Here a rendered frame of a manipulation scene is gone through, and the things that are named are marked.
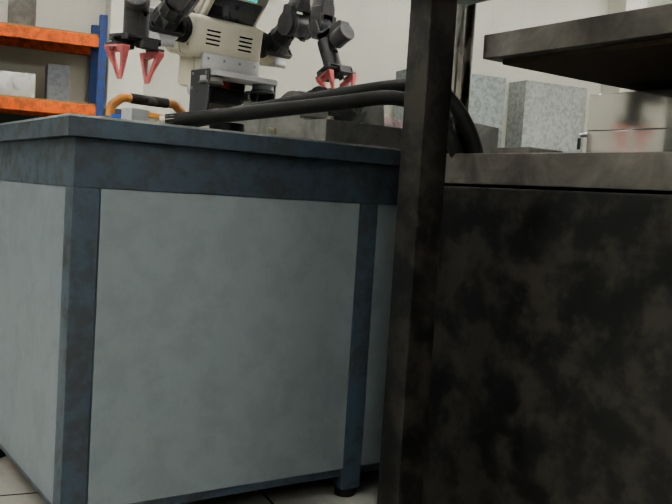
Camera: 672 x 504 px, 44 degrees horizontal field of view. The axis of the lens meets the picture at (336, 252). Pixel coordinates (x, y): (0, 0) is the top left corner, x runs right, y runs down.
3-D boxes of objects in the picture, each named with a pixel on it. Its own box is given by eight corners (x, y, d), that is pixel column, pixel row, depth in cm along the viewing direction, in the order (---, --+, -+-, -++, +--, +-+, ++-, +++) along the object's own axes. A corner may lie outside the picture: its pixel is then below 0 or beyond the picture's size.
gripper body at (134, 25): (161, 48, 192) (163, 15, 192) (126, 40, 184) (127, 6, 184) (143, 49, 196) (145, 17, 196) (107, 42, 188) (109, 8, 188)
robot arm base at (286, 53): (282, 40, 291) (255, 34, 282) (295, 24, 286) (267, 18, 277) (291, 59, 287) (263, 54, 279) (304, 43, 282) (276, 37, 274)
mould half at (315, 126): (225, 147, 233) (228, 98, 232) (304, 154, 248) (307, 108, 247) (325, 145, 192) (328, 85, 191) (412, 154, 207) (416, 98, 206)
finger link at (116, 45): (146, 81, 190) (148, 39, 189) (121, 77, 184) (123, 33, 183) (127, 82, 194) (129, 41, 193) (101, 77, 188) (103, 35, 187)
